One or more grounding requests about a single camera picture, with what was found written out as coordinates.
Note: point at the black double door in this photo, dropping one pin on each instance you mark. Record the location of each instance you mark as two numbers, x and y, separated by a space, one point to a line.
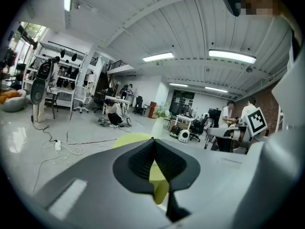
183 101

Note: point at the black screen on stand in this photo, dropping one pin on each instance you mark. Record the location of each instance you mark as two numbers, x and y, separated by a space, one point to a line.
213 113

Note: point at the white vase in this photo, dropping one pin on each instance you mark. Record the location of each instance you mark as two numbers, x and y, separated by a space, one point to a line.
158 128

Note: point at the black head-worn camera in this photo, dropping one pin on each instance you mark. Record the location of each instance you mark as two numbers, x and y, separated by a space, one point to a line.
231 1

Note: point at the orange cushion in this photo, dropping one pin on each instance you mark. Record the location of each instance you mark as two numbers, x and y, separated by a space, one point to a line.
8 96

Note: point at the red-brown cabinet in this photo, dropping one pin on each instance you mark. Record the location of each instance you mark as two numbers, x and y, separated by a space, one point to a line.
152 110

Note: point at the white office chair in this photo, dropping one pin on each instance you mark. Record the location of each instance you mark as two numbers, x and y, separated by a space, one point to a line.
82 99

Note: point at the green and black pet carrier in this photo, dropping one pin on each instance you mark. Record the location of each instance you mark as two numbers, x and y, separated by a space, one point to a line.
174 131

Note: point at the white shelving unit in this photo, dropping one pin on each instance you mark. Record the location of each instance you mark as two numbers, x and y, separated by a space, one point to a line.
66 80

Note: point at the person's light grey jacket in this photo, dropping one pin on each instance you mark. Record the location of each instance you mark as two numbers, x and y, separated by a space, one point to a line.
286 151

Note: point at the round table with green cloth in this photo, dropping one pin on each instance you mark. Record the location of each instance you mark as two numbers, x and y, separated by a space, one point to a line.
133 138

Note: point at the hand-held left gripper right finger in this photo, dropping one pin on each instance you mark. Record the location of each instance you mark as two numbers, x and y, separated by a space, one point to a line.
181 168

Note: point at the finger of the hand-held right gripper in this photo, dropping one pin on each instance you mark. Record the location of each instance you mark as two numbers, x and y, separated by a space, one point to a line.
221 132

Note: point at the grey bean bag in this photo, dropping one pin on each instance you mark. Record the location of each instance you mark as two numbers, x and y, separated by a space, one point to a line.
14 105

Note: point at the white flower bouquet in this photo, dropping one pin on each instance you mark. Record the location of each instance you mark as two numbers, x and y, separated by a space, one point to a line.
162 111

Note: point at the white pet carrier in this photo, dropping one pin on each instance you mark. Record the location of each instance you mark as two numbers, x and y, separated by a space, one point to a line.
184 135

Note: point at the white floor power strip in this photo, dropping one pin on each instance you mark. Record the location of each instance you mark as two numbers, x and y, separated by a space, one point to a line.
57 145

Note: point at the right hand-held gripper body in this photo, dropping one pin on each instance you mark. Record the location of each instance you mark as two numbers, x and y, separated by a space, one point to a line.
257 121

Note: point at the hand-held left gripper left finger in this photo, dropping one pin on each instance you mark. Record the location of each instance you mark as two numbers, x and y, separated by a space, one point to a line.
124 175

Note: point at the black office chair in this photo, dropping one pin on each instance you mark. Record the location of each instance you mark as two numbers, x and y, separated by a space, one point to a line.
199 126

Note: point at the long white table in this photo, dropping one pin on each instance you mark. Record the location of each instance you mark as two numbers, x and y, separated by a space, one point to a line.
184 119

